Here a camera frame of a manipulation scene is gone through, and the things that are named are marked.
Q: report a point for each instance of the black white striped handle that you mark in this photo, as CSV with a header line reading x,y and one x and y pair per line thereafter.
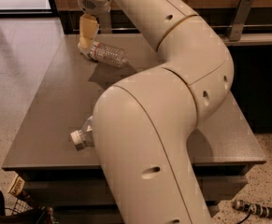
x,y
253,208

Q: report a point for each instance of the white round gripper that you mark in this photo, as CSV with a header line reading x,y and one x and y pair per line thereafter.
x,y
93,4

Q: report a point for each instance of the grey side shelf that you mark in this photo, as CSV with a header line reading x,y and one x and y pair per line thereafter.
x,y
249,40

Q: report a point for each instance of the brown snack packet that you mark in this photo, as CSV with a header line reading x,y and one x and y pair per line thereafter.
x,y
16,186

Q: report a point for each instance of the black wire basket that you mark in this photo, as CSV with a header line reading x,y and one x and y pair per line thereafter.
x,y
23,213

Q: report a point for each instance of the right metal wall bracket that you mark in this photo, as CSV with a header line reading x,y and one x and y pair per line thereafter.
x,y
235,29

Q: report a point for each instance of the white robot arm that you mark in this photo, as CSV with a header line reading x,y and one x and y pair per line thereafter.
x,y
141,124

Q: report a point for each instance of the clear ribbed water bottle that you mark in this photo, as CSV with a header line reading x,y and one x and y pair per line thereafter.
x,y
105,53

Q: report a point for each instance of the grey table cabinet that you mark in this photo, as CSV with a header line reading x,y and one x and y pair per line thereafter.
x,y
221,149

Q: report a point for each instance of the white labelled water bottle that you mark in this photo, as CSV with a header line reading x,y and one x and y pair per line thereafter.
x,y
83,137

